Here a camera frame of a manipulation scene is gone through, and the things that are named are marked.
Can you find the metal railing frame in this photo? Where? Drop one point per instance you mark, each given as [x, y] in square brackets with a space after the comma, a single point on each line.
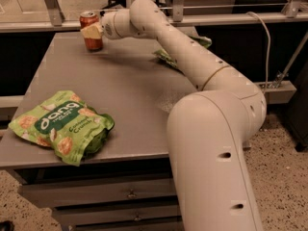
[63, 15]

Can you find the drawer with knob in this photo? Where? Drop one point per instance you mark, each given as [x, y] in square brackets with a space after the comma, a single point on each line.
[85, 217]
[72, 193]

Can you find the large green dang chip bag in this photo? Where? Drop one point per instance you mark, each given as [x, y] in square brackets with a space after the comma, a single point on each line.
[65, 123]

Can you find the top drawer with knob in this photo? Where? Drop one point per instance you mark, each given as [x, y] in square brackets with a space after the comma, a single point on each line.
[72, 193]

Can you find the grey drawer cabinet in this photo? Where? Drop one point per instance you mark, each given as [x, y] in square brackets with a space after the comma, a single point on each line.
[123, 81]

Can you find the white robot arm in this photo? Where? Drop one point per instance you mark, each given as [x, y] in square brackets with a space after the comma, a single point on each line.
[206, 130]

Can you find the red coke can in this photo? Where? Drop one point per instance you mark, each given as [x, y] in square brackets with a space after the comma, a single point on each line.
[91, 30]

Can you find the bottom drawer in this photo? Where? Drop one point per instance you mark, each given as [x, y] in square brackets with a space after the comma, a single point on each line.
[166, 225]

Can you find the middle drawer with knob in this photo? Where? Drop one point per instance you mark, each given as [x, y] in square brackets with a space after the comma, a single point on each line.
[85, 217]

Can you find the small green chip bag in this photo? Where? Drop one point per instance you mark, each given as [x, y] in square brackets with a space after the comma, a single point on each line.
[163, 55]

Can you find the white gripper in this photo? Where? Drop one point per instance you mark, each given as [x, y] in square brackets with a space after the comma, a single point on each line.
[108, 25]

